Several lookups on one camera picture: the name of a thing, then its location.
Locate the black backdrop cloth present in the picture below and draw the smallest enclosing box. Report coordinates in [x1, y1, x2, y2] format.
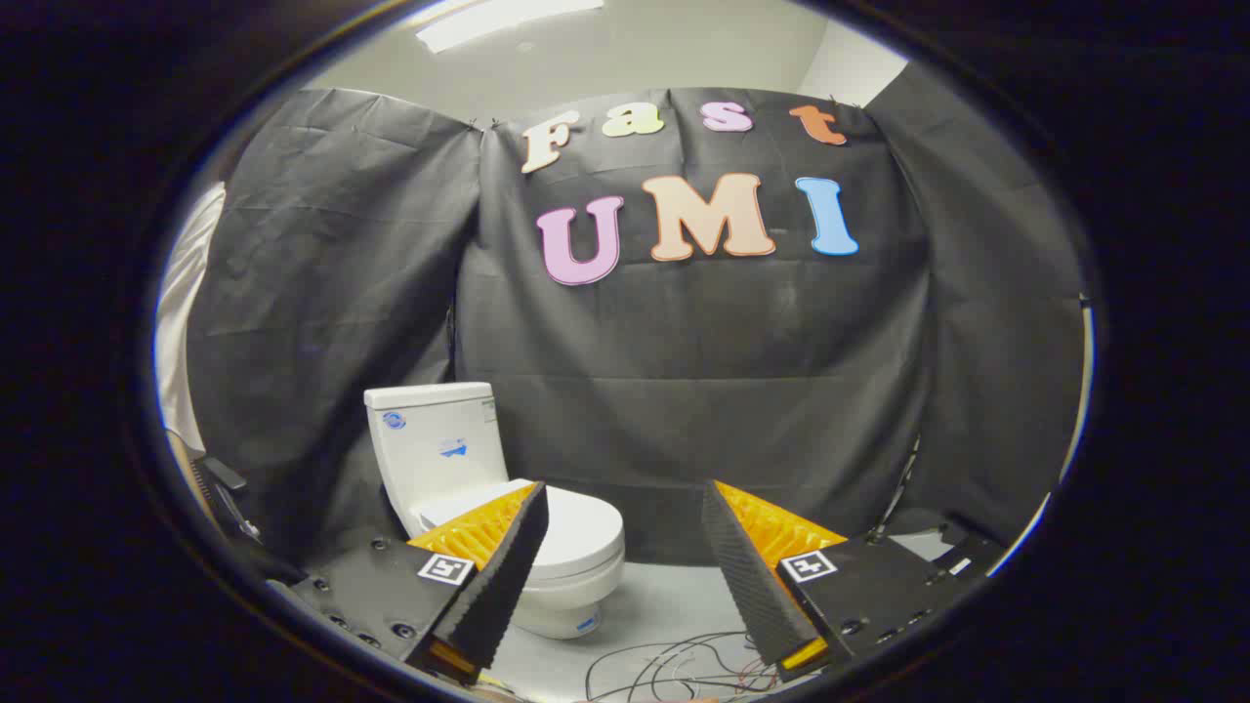
[186, 63, 1085, 567]

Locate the white toilet lid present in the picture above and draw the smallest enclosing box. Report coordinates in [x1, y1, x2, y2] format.
[418, 478, 626, 584]

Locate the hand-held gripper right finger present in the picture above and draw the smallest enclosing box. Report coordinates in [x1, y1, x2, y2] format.
[701, 478, 1007, 682]

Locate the white cloth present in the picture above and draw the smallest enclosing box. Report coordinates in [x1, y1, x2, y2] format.
[154, 181, 226, 460]

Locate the tangle of floor cables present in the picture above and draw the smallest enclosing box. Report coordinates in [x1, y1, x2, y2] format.
[584, 630, 782, 702]

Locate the white toilet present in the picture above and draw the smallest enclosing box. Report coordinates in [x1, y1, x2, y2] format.
[363, 381, 627, 641]

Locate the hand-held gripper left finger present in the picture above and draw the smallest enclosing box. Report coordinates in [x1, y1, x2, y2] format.
[269, 480, 550, 684]

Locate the dark device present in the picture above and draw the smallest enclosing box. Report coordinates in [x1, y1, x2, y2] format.
[190, 454, 304, 587]

